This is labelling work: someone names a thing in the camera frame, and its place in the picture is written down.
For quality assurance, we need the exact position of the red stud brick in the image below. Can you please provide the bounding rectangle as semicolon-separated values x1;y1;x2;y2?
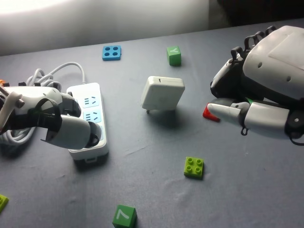
202;103;221;123

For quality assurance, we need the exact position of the blue four-hole block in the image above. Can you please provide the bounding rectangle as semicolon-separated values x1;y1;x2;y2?
102;45;123;61

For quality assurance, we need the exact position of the green cube with letter Y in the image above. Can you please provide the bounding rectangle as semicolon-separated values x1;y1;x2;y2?
166;46;182;67

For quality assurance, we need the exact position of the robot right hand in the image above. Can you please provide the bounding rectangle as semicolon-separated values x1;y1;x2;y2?
208;25;304;146

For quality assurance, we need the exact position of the white power strip cable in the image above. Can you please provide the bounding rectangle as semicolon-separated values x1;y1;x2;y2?
0;62;86;145

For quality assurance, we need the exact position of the white power adapter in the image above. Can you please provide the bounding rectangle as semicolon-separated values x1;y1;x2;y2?
141;76;185;114

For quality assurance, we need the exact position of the lime green stud brick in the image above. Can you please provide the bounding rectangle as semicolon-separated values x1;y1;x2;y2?
0;194;10;214
183;156;205;181

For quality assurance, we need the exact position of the green cube with number seven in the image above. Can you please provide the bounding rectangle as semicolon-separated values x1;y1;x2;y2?
112;204;137;228

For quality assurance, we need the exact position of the grey table cloth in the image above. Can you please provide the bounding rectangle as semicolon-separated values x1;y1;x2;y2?
0;22;304;228

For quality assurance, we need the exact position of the white power strip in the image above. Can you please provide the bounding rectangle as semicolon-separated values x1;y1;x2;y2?
66;82;110;168

